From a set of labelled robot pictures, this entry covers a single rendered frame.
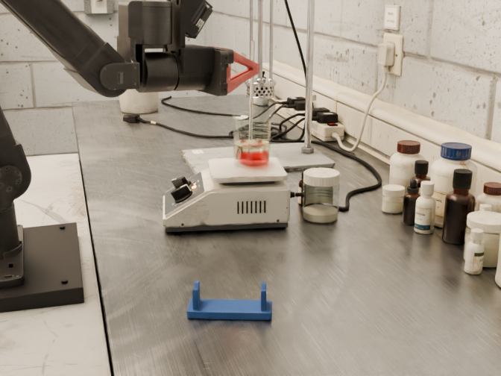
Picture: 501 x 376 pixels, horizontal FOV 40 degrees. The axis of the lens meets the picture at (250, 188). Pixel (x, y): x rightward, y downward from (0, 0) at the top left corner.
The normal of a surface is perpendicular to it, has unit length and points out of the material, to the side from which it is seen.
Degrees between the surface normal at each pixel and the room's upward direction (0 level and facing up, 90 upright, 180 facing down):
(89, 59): 92
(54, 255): 1
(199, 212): 90
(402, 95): 90
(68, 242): 1
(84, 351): 0
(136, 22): 90
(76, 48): 82
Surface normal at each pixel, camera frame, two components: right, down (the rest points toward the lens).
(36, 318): 0.00, -0.96
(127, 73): 0.53, 0.25
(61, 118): 0.26, 0.28
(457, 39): -0.96, 0.08
